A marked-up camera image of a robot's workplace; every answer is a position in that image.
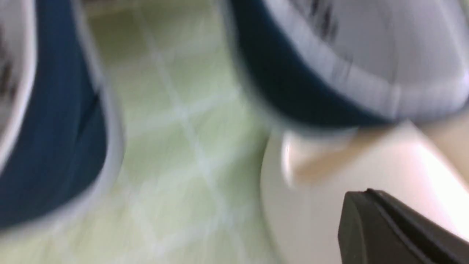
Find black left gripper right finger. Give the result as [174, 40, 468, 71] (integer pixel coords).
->
[366, 188, 468, 264]

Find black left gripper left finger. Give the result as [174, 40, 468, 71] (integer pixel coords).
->
[338, 191, 433, 264]

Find navy slip-on shoe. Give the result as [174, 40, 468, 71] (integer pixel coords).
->
[222, 0, 468, 130]
[1, 0, 125, 238]

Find cream slipper left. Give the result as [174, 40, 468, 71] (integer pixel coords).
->
[260, 117, 469, 264]

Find green checkered floor mat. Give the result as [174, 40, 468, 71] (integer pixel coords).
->
[1, 0, 280, 264]

